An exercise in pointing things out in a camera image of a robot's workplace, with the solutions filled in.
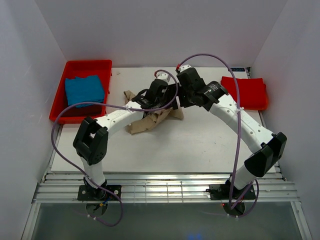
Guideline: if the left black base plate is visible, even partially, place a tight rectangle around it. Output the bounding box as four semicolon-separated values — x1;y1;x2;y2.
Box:
77;185;122;202

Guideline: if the blue label sticker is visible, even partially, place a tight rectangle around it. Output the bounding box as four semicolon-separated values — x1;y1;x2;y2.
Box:
230;67;246;72

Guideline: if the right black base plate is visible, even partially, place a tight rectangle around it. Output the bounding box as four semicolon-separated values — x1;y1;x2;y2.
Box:
205;184;256;200

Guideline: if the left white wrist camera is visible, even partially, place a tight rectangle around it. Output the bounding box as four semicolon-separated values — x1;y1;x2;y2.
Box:
154;71;171;84

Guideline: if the red folded t shirt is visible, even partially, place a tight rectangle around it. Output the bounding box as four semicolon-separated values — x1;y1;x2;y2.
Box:
220;76;269;111

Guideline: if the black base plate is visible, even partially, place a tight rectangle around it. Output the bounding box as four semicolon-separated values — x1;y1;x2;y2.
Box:
77;185;122;202
205;184;256;200

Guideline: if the beige t shirt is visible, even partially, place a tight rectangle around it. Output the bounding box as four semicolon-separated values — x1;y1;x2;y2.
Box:
122;89;184;136

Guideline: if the blue folded t shirt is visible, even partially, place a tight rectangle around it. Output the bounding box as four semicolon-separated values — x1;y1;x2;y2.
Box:
64;75;105;108

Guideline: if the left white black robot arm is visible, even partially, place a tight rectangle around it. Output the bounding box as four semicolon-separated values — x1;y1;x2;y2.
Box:
73;73;178;200

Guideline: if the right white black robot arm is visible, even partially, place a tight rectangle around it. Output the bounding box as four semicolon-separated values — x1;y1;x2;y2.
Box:
177;65;287;199

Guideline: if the red plastic bin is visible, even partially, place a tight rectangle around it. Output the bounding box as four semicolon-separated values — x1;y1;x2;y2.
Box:
49;59;112;124

